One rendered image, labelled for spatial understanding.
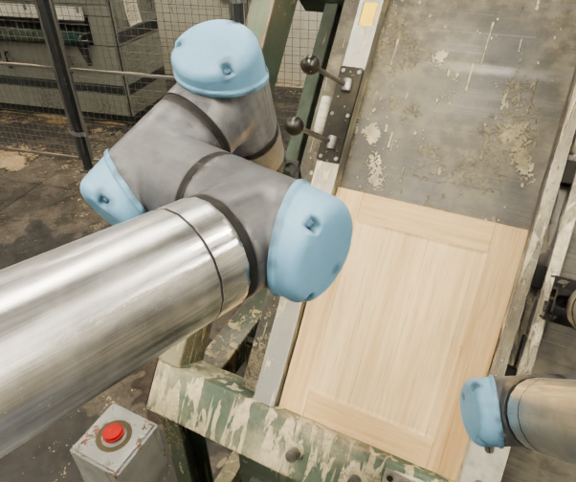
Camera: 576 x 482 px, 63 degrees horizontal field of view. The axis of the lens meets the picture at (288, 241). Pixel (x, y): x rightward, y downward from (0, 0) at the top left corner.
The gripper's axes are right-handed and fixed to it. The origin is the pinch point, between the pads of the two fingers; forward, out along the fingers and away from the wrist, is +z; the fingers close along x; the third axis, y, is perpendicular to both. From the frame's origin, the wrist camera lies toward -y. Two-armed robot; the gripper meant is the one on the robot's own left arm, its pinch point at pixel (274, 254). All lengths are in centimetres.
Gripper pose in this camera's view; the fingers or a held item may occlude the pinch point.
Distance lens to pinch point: 68.0
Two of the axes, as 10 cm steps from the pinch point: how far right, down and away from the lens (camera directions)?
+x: -9.6, -1.7, 2.3
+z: 1.3, 4.6, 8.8
